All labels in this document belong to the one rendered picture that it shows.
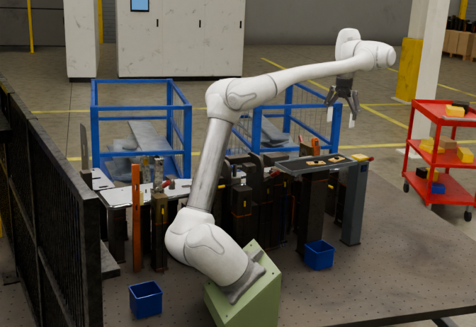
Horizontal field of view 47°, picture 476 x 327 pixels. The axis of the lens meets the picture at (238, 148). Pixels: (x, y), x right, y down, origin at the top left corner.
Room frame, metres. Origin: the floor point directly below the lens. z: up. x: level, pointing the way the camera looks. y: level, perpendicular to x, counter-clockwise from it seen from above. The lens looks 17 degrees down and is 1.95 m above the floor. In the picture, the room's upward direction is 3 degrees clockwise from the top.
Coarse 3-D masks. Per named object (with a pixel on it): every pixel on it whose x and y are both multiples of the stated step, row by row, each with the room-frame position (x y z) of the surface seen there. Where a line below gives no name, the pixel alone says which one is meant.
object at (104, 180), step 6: (90, 168) 2.57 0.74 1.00; (96, 168) 2.57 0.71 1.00; (96, 174) 2.49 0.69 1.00; (102, 174) 2.50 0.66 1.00; (96, 180) 2.41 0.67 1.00; (102, 180) 2.41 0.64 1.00; (108, 180) 2.42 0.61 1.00; (96, 186) 2.34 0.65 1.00; (108, 186) 2.34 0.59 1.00; (114, 186) 2.35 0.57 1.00
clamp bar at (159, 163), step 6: (156, 156) 2.17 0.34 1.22; (156, 162) 2.13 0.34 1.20; (162, 162) 2.15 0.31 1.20; (156, 168) 2.14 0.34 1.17; (162, 168) 2.15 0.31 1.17; (156, 174) 2.14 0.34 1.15; (162, 174) 2.16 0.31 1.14; (156, 180) 2.15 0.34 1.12; (162, 180) 2.16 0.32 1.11; (156, 186) 2.15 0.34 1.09
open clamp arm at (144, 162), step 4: (144, 156) 2.46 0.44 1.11; (140, 160) 2.46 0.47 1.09; (144, 160) 2.45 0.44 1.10; (148, 160) 2.46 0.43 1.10; (144, 164) 2.44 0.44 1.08; (148, 164) 2.46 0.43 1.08; (144, 168) 2.45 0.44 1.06; (148, 168) 2.46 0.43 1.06; (144, 172) 2.44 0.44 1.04; (148, 172) 2.45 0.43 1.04; (144, 176) 2.44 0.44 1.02; (148, 176) 2.45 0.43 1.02; (144, 180) 2.43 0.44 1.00; (148, 180) 2.44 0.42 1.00
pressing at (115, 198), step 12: (264, 168) 2.69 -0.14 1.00; (336, 168) 2.73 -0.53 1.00; (180, 180) 2.46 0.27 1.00; (108, 192) 2.28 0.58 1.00; (120, 192) 2.28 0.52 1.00; (144, 192) 2.29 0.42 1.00; (168, 192) 2.31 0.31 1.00; (180, 192) 2.31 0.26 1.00; (108, 204) 2.15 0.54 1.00; (120, 204) 2.15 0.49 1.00; (144, 204) 2.18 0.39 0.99
